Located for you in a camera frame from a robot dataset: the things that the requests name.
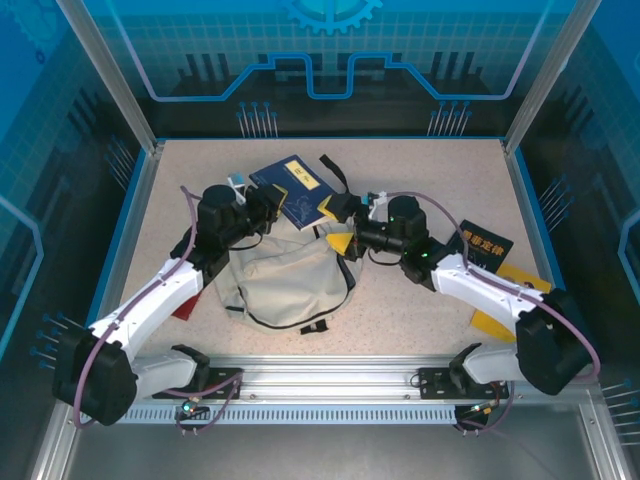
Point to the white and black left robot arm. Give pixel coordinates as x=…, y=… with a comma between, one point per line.
x=150, y=295

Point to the aluminium frame post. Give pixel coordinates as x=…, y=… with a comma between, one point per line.
x=110, y=75
x=550, y=75

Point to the red notebook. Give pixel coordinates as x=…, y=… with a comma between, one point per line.
x=186, y=307

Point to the black book with yellow title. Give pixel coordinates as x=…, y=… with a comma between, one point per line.
x=492, y=250

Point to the aluminium side rail blue edge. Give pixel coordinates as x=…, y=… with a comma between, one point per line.
x=125, y=250
x=540, y=250

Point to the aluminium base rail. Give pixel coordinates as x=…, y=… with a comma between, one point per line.
x=330, y=375

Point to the dark blue book yellow label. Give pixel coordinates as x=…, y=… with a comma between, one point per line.
x=300, y=200

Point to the plain yellow book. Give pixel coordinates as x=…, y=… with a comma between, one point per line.
x=492, y=325

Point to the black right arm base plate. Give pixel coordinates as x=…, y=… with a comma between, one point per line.
x=430, y=385

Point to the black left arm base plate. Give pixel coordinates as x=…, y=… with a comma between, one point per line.
x=165, y=387

